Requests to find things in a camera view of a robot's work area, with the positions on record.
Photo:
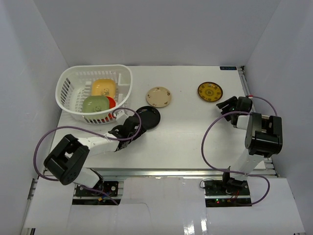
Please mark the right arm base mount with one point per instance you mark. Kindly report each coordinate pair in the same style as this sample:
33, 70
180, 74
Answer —
218, 197

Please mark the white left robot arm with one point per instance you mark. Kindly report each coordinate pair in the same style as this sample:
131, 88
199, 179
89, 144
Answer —
66, 161

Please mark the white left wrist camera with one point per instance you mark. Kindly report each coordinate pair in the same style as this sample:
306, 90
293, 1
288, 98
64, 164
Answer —
120, 116

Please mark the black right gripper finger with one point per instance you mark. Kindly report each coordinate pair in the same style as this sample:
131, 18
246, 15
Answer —
228, 104
225, 111

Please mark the white plastic dish basket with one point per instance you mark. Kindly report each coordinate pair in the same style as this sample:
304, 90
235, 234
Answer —
75, 83

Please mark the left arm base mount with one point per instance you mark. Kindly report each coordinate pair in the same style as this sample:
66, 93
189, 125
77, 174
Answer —
102, 192

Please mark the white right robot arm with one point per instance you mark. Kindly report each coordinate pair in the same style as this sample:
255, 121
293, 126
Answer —
264, 138

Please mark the yellow square panda dish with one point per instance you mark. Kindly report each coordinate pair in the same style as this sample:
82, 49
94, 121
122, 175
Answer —
105, 87

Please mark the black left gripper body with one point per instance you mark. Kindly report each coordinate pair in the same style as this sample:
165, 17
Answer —
136, 121

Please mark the green square panda dish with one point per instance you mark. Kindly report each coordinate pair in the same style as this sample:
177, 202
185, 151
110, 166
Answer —
88, 105

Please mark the yellow patterned round plate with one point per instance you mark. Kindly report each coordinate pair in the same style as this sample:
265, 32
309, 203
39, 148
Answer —
210, 91

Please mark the cream floral round plate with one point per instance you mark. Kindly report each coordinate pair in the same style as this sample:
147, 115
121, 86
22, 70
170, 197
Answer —
159, 97

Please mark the blue table label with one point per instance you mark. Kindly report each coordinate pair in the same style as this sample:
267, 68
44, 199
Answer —
228, 68

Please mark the orange round plate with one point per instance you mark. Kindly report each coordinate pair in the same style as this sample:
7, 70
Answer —
112, 102

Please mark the black round plate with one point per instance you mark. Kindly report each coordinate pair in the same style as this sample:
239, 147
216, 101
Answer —
150, 117

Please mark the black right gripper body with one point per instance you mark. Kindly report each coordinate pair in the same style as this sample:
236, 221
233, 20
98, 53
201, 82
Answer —
232, 115

